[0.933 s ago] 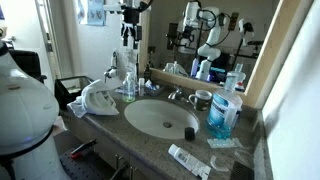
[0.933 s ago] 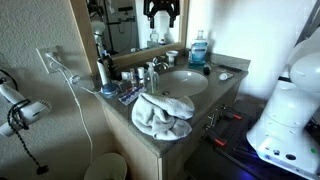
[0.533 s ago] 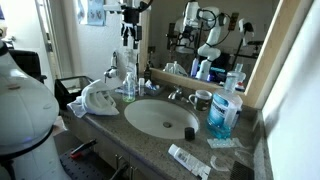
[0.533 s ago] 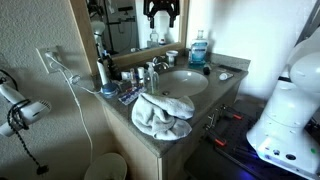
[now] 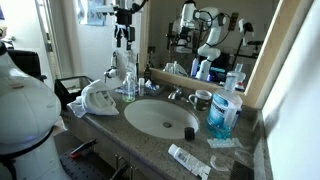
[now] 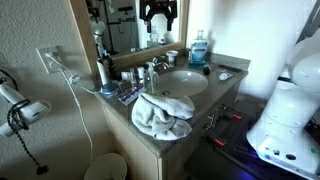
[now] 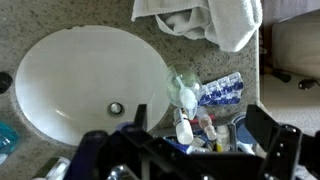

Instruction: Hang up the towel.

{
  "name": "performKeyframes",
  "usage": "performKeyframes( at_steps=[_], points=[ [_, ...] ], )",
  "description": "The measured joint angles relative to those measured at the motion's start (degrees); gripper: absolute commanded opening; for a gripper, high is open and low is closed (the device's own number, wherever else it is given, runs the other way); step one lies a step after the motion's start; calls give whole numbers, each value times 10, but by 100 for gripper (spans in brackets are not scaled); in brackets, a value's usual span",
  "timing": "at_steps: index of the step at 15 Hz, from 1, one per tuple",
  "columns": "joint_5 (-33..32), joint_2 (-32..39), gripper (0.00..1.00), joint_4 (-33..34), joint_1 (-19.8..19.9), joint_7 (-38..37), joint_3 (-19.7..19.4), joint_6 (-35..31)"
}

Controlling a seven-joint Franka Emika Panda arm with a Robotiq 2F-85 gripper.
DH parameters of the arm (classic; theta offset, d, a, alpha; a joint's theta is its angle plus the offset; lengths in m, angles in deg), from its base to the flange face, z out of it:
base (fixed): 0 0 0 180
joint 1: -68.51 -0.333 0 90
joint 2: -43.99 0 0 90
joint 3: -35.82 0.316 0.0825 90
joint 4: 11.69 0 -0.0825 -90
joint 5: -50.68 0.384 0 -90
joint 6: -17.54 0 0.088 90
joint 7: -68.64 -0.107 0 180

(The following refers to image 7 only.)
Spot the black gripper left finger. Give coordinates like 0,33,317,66
63,104,158,180

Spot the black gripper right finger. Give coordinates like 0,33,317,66
244,104,320,180

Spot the white terry towel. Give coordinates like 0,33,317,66
130,0,264,53

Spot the round blue lid container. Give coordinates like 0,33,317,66
232,113,258,146

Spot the metal sink drain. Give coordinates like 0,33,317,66
108,101,125,117

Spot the white cylindrical bottle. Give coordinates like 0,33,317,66
173,108,195,145

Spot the clear glass soap dispenser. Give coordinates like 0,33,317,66
165,63,204,121

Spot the toothpaste tube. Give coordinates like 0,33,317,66
198,71,245,107

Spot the small clear pink-filled bottle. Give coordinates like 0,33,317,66
196,106,218,141

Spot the chrome faucet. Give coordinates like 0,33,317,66
105,164,135,180

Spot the white oval sink basin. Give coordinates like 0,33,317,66
14,24,171,147

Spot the blue mouthwash bottle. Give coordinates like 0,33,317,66
0,121,20,165

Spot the small black round object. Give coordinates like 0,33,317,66
0,71,14,95

